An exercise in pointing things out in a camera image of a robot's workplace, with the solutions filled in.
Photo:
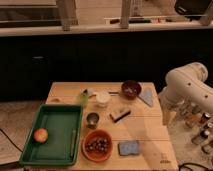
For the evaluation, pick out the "spice bottle rack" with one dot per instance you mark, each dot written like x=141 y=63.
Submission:
x=200 y=121

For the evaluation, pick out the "blue sponge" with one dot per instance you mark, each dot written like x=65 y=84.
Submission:
x=130 y=147

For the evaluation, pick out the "green plastic tray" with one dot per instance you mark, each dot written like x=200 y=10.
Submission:
x=63 y=125

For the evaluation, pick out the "wooden block eraser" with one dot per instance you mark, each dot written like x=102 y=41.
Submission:
x=118 y=114

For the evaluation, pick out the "dark red bowl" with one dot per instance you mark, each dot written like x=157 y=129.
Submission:
x=130 y=89

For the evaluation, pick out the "grey triangular cloth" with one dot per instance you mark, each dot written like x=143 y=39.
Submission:
x=146 y=96

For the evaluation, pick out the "white paper cup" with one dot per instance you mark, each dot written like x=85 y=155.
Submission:
x=103 y=98

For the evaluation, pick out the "black bag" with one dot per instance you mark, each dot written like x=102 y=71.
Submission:
x=191 y=7

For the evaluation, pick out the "orange bowl with beads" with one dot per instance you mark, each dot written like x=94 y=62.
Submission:
x=97 y=145

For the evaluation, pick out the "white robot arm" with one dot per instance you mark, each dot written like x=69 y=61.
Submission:
x=186 y=83

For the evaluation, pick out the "small metal cup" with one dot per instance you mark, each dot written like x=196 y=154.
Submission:
x=92 y=120

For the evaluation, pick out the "red apple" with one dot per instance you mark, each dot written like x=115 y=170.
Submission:
x=40 y=135

